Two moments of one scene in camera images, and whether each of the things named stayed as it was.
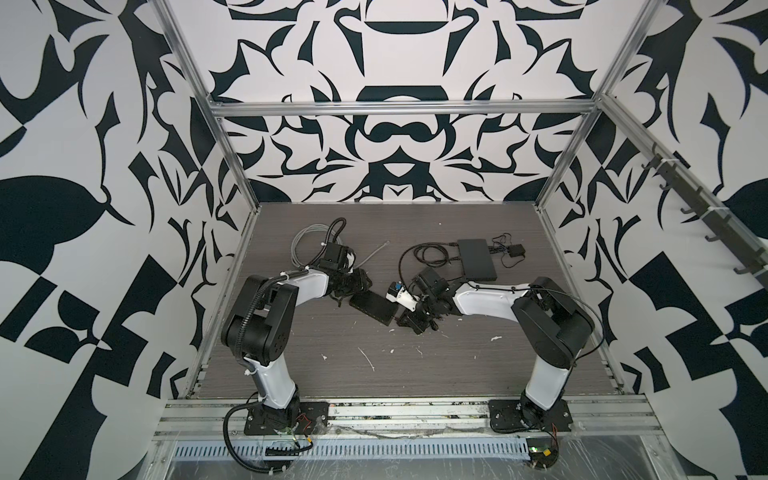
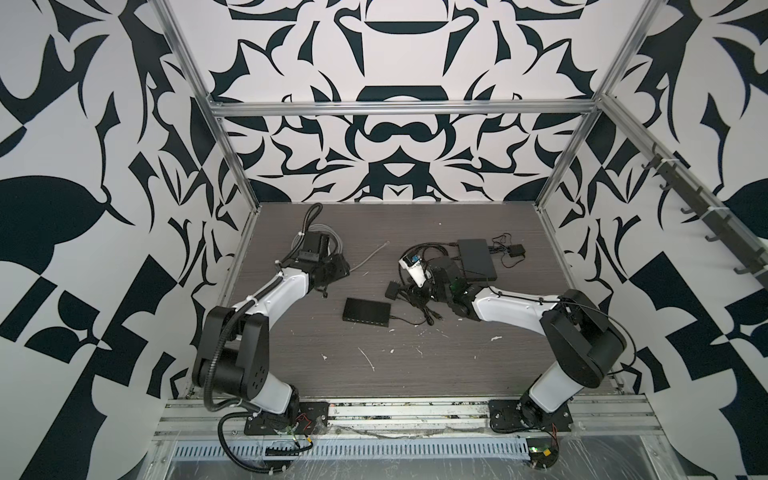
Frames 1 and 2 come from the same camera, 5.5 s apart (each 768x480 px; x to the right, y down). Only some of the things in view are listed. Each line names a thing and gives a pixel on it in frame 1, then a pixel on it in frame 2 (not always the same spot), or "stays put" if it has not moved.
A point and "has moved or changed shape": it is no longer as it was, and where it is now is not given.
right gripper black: (411, 322) -> (434, 274)
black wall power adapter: (517, 250) stays put
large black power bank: (476, 260) stays put
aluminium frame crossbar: (213, 106) stays put
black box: (375, 307) has moved or changed shape
